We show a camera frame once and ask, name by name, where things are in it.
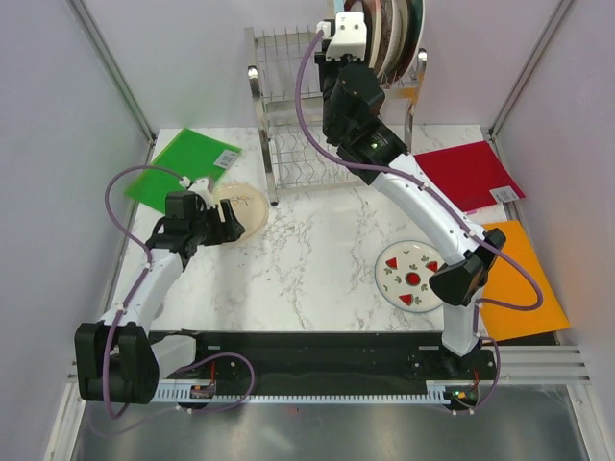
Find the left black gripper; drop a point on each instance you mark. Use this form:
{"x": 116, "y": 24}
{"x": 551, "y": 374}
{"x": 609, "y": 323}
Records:
{"x": 227, "y": 231}

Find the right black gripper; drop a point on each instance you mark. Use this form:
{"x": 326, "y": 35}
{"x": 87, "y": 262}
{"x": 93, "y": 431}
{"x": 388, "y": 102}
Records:
{"x": 325, "y": 65}

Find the cream plate with twig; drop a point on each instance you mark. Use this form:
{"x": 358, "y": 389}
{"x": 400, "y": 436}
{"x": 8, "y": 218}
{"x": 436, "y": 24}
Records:
{"x": 249, "y": 205}

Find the watermelon pattern white plate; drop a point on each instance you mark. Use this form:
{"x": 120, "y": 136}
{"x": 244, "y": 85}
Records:
{"x": 402, "y": 274}

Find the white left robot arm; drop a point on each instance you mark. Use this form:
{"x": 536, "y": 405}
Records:
{"x": 115, "y": 359}

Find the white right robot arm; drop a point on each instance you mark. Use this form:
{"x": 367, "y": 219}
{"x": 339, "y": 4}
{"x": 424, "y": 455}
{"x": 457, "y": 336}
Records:
{"x": 382, "y": 160}

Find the steel two-tier dish rack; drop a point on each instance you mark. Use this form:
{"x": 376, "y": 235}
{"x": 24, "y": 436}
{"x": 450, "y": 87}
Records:
{"x": 291, "y": 165}

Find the white floral plate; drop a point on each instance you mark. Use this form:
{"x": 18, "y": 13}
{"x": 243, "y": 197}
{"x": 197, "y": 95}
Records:
{"x": 400, "y": 41}

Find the green folder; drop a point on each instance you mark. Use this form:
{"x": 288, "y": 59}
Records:
{"x": 189, "y": 154}

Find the cream brown rim plate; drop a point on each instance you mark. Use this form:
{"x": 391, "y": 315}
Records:
{"x": 389, "y": 34}

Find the dark green rimmed plate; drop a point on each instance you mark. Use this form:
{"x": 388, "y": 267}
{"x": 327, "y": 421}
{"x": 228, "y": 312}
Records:
{"x": 415, "y": 33}

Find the red folder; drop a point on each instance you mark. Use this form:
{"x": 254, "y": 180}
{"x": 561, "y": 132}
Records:
{"x": 470, "y": 175}

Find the orange clip file folder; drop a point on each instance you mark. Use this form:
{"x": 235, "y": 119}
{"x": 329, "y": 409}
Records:
{"x": 506, "y": 284}

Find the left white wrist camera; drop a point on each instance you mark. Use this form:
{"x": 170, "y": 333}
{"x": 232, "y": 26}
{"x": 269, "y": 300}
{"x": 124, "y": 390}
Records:
{"x": 203, "y": 187}

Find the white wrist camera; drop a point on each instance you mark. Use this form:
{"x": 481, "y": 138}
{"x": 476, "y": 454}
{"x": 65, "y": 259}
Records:
{"x": 203, "y": 187}
{"x": 346, "y": 35}

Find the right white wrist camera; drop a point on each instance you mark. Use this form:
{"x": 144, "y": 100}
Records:
{"x": 346, "y": 35}

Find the white slotted cable duct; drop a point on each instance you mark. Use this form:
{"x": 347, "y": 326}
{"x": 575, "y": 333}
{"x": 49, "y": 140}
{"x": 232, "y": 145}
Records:
{"x": 201, "y": 392}

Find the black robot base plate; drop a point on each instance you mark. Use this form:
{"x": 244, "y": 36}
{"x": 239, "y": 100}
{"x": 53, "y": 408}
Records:
{"x": 328, "y": 361}

